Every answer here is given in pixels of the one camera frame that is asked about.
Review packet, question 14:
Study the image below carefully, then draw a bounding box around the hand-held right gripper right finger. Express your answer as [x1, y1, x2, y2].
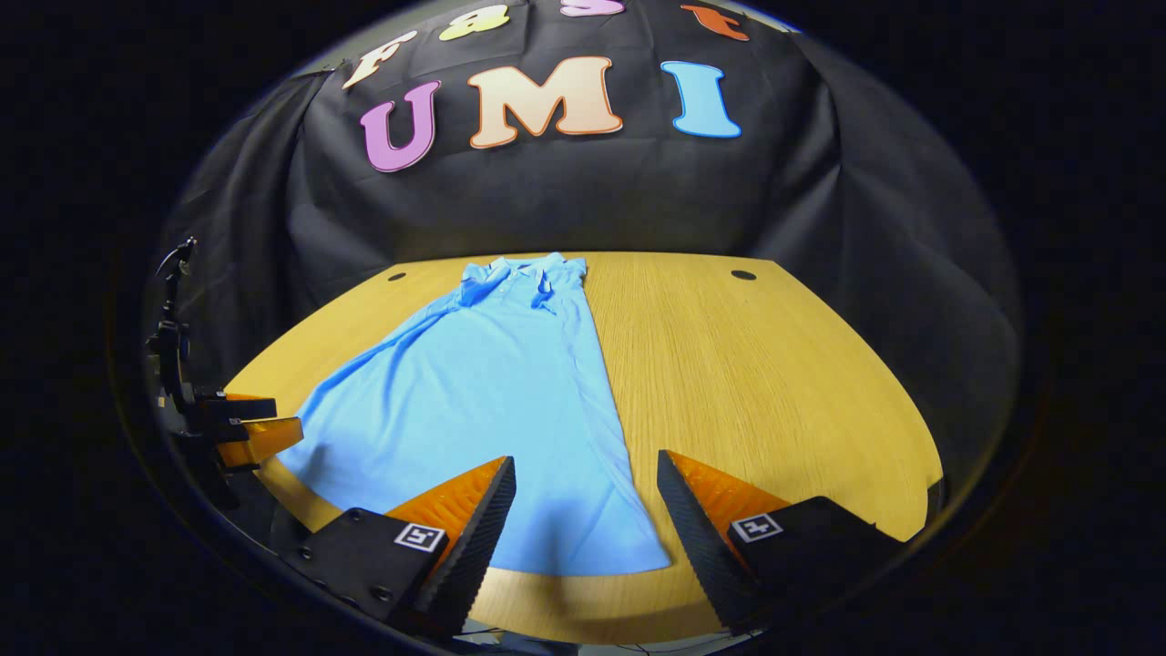
[656, 448, 905, 636]

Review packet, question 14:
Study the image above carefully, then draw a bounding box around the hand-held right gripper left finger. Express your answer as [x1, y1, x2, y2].
[290, 456, 517, 639]

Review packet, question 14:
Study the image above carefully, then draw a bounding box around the light blue T-shirt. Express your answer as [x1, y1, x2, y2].
[278, 252, 673, 577]

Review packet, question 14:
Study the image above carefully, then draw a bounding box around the black backdrop cloth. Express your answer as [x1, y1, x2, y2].
[150, 0, 1021, 475]

